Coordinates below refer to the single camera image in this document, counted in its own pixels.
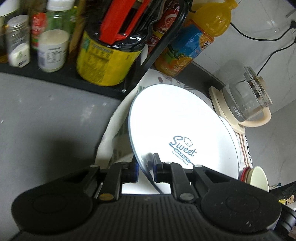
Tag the patterned table cloth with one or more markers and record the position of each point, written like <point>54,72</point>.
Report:
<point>115,145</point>

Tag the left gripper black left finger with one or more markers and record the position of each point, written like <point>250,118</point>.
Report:
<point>118,174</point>

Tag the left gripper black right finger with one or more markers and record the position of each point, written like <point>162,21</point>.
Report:
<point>173,174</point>

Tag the glass kettle cream handle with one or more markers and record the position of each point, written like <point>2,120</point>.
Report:
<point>247,100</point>

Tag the blue Sweet Bakery plate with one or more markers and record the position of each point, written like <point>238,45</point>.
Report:
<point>181,128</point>

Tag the red drink can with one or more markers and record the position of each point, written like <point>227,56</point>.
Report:
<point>168,17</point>
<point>154,39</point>

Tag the small clear spice jar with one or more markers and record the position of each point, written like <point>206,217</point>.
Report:
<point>18,41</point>

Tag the small blue printed plate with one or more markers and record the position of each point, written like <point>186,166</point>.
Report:
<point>234,139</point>

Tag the white cap seasoning jar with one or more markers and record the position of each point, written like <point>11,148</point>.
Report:
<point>53,41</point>

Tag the cream kettle base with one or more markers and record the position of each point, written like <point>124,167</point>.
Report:
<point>221,108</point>

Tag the oil bottle yellow label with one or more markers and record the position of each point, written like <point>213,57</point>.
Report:
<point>115,34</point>

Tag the pale green bowl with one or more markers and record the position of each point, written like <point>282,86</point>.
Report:
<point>258,179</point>

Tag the orange juice bottle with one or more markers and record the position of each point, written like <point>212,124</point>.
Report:
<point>198,32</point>

